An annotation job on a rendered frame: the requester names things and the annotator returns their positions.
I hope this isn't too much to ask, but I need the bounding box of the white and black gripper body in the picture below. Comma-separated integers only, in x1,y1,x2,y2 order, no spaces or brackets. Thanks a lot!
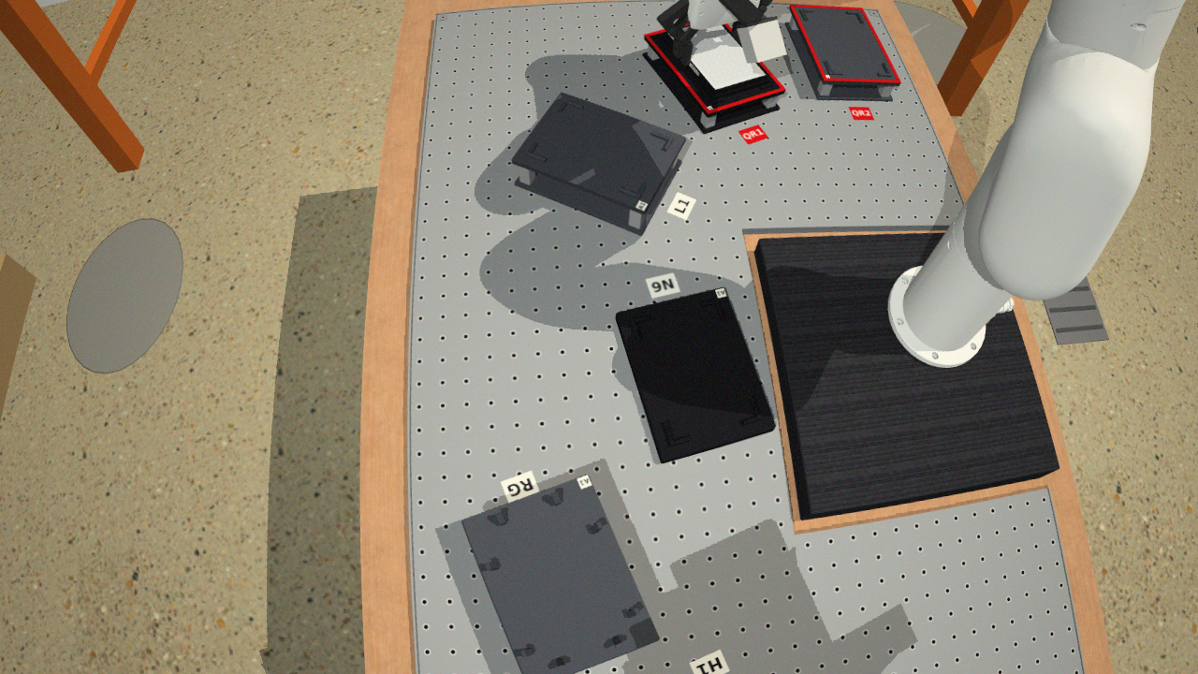
688,0,738,30

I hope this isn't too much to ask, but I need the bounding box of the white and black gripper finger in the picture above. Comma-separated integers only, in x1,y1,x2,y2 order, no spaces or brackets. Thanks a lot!
731,0,773,45
657,0,698,66

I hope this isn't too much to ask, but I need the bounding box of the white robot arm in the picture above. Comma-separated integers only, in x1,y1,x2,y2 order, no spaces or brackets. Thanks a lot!
888,0,1186,368

